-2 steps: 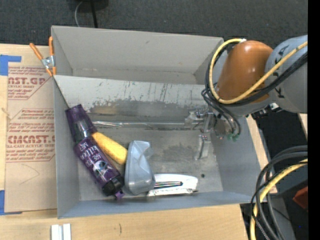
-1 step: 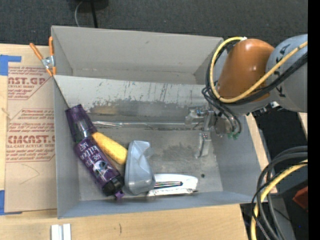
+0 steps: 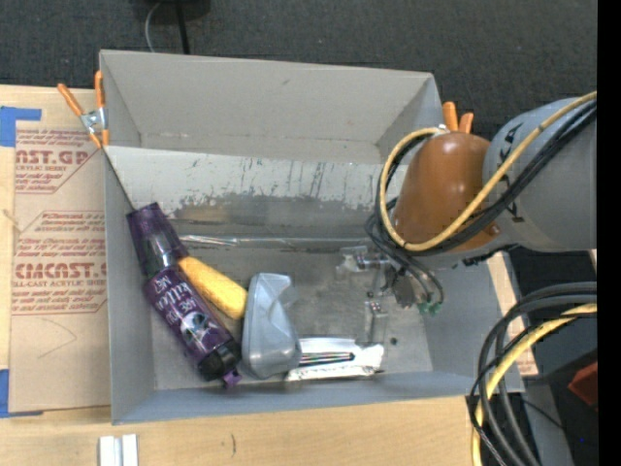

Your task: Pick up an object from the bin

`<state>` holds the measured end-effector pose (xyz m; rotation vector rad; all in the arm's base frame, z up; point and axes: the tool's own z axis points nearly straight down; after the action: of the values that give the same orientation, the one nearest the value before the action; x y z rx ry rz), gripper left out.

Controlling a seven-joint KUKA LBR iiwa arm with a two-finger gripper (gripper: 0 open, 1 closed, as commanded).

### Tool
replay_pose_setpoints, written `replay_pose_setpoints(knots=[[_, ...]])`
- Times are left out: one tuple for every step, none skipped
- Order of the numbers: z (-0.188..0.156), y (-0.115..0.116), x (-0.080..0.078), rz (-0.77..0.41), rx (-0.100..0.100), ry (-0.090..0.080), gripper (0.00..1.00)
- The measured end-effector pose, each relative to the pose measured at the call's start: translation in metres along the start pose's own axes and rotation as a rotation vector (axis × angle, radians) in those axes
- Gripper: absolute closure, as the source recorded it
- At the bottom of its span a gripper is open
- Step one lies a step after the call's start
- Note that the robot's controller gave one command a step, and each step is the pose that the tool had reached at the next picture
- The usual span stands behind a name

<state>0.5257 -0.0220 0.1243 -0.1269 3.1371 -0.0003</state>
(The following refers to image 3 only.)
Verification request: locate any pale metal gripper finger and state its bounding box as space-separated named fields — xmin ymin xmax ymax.
xmin=365 ymin=300 xmax=389 ymax=345
xmin=338 ymin=245 xmax=385 ymax=275

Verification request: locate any white packet with pen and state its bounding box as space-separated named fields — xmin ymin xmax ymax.
xmin=282 ymin=336 xmax=387 ymax=383

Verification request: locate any grey plastic curved object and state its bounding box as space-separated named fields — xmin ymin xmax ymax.
xmin=240 ymin=272 xmax=304 ymax=381

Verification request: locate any yellow toy corn cob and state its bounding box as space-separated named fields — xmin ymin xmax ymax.
xmin=176 ymin=255 xmax=249 ymax=321

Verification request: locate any grey metal bin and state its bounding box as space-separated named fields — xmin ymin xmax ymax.
xmin=98 ymin=50 xmax=526 ymax=426

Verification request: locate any purple spray bottle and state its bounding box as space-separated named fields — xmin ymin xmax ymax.
xmin=125 ymin=201 xmax=244 ymax=390

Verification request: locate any brown cardboard board red print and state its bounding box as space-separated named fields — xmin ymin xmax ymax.
xmin=0 ymin=83 xmax=114 ymax=415

